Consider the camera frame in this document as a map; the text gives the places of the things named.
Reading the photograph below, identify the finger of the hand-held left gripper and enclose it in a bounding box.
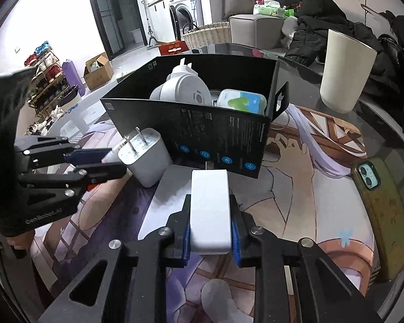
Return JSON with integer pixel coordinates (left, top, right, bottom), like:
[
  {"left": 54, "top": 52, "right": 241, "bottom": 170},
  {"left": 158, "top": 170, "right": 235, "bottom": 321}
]
[
  {"left": 20, "top": 162, "right": 128, "bottom": 209},
  {"left": 15, "top": 136, "right": 113, "bottom": 169}
]

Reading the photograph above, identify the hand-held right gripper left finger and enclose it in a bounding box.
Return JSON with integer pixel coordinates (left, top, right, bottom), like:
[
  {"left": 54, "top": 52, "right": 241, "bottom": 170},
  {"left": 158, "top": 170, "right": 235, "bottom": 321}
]
[{"left": 37, "top": 193, "right": 192, "bottom": 323}]

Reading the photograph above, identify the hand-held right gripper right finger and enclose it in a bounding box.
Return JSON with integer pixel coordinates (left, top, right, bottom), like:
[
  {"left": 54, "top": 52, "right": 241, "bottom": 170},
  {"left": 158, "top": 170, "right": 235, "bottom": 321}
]
[{"left": 229, "top": 193, "right": 382, "bottom": 323}]

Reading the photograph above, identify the white plug charger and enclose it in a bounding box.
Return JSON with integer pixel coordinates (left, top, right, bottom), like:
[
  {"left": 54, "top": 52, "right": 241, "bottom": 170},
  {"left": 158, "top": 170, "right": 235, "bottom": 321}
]
[{"left": 117, "top": 127, "right": 174, "bottom": 188}]

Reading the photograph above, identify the black cardboard box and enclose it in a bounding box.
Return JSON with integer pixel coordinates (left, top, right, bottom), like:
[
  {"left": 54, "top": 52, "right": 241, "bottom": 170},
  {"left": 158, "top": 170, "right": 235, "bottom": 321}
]
[{"left": 100, "top": 55, "right": 290, "bottom": 179}]

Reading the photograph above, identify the white plug-in device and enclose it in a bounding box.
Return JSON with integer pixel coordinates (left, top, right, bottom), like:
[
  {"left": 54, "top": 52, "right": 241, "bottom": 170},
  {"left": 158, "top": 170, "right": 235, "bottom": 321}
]
[{"left": 149, "top": 57, "right": 211, "bottom": 105}]

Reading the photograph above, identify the white box with green label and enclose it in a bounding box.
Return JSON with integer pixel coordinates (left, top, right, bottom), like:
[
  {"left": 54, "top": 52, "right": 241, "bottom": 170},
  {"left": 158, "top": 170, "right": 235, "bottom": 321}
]
[{"left": 216, "top": 88, "right": 268, "bottom": 115}]

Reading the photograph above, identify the person's left hand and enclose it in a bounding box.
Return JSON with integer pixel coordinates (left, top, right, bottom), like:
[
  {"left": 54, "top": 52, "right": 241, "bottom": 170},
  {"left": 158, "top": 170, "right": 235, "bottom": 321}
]
[{"left": 5, "top": 230, "right": 34, "bottom": 259}]

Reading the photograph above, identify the shoe rack with shoes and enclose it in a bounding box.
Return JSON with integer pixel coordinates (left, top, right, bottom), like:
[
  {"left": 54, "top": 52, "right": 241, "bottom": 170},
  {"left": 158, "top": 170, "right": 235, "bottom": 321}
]
[{"left": 23, "top": 40, "right": 71, "bottom": 135}]

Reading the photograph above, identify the round dark-topped white container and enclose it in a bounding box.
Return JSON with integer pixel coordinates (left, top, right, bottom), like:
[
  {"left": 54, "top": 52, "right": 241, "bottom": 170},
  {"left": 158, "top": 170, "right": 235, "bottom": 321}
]
[{"left": 55, "top": 84, "right": 82, "bottom": 111}]

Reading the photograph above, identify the printed table mat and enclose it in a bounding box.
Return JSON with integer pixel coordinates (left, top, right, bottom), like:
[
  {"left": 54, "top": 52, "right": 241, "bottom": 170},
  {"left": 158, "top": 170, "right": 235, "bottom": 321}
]
[{"left": 30, "top": 104, "right": 382, "bottom": 323}]

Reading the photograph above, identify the purple rolled mat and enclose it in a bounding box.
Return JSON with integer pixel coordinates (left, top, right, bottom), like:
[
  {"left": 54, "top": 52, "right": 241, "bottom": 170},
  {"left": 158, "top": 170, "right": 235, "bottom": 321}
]
[{"left": 61, "top": 59, "right": 86, "bottom": 96}]

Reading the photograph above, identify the brown cardboard box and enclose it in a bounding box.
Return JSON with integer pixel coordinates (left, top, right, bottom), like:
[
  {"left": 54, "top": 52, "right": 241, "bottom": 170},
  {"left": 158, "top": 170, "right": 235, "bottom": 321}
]
[{"left": 83, "top": 52, "right": 114, "bottom": 90}]

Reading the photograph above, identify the mop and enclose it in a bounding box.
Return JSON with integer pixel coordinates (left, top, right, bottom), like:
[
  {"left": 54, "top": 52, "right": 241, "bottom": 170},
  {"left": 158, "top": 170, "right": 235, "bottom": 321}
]
[{"left": 141, "top": 0, "right": 160, "bottom": 48}]

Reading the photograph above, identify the red box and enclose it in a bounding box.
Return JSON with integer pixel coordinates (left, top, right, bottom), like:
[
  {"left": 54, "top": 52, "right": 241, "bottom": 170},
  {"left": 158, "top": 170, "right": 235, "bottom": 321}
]
[{"left": 158, "top": 40, "right": 188, "bottom": 56}]

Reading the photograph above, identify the dark door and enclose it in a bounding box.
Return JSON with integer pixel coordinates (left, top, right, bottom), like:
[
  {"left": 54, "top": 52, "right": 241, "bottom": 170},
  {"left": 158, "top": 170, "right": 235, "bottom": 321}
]
[{"left": 86, "top": 0, "right": 145, "bottom": 61}]

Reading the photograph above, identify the phone in green case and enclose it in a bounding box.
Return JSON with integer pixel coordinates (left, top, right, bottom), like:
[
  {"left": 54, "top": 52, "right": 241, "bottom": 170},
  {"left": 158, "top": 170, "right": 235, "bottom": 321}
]
[{"left": 351, "top": 156, "right": 404, "bottom": 281}]

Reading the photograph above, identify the white counter cabinet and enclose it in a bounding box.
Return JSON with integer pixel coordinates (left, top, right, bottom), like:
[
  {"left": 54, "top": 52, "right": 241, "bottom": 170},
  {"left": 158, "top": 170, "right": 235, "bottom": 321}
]
[{"left": 148, "top": 0, "right": 176, "bottom": 44}]

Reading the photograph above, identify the wicker basket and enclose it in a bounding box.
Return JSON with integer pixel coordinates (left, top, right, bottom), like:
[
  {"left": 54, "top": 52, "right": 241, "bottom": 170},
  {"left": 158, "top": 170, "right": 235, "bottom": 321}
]
[{"left": 182, "top": 21, "right": 231, "bottom": 50}]

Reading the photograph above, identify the white washing machine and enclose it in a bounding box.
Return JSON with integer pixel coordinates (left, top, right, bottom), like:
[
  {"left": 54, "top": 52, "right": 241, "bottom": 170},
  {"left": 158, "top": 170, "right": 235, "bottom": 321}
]
[{"left": 168, "top": 0, "right": 203, "bottom": 43}]

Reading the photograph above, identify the cream white cup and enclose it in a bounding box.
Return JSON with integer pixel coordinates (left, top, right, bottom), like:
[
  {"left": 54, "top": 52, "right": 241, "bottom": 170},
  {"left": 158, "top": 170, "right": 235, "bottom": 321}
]
[{"left": 320, "top": 29, "right": 378, "bottom": 114}]

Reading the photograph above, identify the grey sofa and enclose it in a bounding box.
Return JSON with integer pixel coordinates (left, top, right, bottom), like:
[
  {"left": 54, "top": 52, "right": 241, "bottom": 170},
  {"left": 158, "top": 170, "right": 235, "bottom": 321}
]
[{"left": 228, "top": 3, "right": 404, "bottom": 135}]

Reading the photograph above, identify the black down jacket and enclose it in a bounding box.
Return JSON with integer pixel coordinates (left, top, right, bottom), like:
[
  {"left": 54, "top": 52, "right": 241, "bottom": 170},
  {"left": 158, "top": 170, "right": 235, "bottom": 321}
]
[{"left": 283, "top": 0, "right": 384, "bottom": 66}]

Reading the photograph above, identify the green wipes pack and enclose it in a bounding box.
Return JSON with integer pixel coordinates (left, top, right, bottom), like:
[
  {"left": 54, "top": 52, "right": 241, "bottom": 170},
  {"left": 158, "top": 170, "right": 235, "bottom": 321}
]
[{"left": 253, "top": 2, "right": 288, "bottom": 17}]

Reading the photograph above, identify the black garment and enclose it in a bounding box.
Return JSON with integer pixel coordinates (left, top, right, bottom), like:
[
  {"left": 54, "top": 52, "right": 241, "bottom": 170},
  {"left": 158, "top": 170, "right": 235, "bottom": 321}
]
[{"left": 370, "top": 10, "right": 404, "bottom": 135}]

